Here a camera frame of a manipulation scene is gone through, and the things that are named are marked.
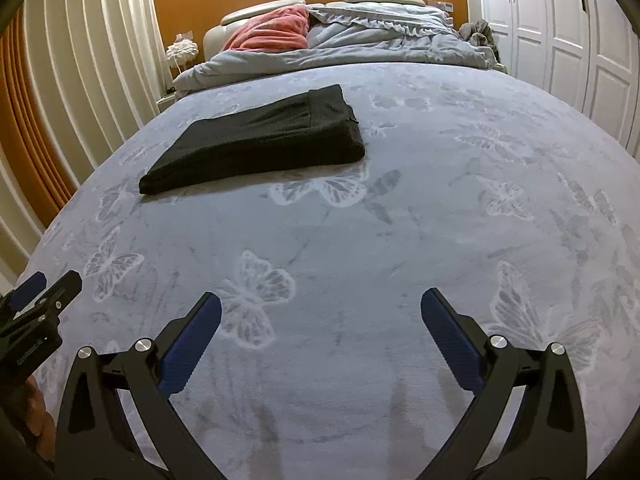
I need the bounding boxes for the grey clothes pile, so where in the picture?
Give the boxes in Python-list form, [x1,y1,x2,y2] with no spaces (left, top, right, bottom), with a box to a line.
[459,19,500,57]

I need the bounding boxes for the grey ruffled duvet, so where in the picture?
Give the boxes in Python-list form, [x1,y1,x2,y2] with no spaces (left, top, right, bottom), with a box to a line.
[172,2,507,97]

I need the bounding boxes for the pink blanket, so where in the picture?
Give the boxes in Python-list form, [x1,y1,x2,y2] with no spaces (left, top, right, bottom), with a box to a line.
[227,4,311,52]

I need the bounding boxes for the black pants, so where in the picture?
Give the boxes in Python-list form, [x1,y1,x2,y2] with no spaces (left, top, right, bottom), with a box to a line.
[138,84,367,196]

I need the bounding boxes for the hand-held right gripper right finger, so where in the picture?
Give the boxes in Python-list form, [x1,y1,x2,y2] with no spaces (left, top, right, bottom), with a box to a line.
[419,287,589,480]

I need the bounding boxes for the grey butterfly blanket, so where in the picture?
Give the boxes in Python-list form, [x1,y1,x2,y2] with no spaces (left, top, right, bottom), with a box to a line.
[17,60,636,480]

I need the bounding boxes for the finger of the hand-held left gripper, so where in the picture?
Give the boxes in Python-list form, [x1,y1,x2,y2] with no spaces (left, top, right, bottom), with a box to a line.
[20,270,84,322]
[6,272,49,312]

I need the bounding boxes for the white flower lamp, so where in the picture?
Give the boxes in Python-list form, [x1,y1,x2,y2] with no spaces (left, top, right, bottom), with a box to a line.
[165,33,201,74]

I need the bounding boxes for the white wardrobe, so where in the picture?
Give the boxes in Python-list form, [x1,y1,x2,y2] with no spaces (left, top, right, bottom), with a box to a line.
[462,0,640,161]

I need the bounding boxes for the cream pleated curtain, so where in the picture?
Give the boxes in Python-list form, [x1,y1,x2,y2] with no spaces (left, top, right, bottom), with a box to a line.
[0,0,170,283]

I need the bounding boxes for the person's left hand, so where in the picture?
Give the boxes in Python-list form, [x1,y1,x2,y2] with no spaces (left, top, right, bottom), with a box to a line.
[24,374,57,462]

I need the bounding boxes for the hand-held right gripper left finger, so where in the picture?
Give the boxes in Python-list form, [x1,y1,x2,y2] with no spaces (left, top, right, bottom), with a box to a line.
[56,292,223,480]

